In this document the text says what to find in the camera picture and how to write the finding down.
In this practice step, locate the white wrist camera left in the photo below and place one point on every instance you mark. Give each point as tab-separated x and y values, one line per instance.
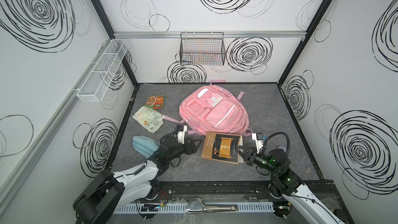
181	132

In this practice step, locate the white mesh wall shelf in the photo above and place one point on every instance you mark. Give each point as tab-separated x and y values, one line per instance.
105	67

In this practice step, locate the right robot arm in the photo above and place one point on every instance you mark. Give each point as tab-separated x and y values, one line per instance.
287	184

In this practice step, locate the black wire wall basket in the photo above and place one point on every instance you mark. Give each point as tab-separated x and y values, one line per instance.
202	48

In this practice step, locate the white green spout pouch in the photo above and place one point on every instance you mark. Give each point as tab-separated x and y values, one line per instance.
149	119

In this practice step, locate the pink student backpack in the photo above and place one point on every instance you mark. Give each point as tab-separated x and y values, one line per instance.
213	108

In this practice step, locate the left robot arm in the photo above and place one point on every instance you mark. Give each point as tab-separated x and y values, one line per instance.
111	191

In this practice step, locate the brown and black book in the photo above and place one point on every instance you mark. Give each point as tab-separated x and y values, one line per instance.
221	147

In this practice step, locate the lilac glasses case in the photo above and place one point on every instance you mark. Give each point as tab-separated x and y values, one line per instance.
284	148

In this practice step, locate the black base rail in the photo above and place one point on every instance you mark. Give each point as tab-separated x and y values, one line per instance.
258	189

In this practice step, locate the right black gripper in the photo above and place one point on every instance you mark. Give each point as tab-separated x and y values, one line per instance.
250	156

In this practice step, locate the orange green food packet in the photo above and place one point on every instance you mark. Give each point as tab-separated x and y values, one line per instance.
155	101

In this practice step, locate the light blue pencil pouch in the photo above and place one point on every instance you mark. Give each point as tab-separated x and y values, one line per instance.
144	145

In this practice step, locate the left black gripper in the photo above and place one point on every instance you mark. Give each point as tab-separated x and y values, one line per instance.
187	145

